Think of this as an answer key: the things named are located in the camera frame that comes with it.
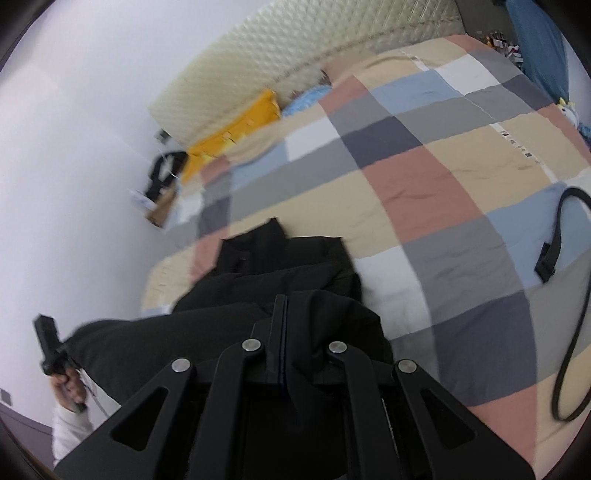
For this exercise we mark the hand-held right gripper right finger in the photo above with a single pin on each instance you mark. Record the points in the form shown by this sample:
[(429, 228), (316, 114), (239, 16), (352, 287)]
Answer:
[(295, 341)]

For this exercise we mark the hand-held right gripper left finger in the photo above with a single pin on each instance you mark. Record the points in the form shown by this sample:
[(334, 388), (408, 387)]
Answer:
[(276, 350)]

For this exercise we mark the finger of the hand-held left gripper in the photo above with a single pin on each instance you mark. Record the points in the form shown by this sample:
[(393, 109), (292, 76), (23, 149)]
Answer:
[(47, 337)]

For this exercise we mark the black puffer jacket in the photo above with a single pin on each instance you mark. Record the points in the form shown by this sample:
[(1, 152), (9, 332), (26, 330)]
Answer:
[(300, 272)]

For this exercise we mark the person's left hand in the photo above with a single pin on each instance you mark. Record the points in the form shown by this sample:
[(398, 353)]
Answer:
[(71, 390)]

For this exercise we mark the checked patchwork blanket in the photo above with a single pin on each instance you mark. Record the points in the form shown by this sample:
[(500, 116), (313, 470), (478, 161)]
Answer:
[(415, 184)]

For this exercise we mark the black bag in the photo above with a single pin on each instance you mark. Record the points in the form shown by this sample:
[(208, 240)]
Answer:
[(161, 173)]

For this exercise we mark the yellow pillow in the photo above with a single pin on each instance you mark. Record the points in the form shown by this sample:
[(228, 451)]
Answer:
[(231, 134)]

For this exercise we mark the light blue cloth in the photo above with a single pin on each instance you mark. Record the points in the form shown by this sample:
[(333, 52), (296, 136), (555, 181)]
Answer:
[(304, 99)]

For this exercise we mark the black belt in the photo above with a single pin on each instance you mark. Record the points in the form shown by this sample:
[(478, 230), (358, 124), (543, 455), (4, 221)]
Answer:
[(561, 217)]

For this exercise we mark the cream quilted headboard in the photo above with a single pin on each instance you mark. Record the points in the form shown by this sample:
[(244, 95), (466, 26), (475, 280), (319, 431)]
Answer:
[(277, 46)]

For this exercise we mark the yellow white plush toy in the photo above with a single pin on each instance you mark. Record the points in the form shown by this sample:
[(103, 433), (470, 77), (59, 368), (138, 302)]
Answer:
[(569, 110)]

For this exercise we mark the small bedside clutter pile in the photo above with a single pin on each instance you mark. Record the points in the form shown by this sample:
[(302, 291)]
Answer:
[(503, 46)]

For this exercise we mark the blue hanging towel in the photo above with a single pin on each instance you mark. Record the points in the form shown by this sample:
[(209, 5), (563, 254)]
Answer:
[(540, 46)]

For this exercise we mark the grey wall socket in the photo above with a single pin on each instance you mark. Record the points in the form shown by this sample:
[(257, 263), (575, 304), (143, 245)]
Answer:
[(162, 136)]

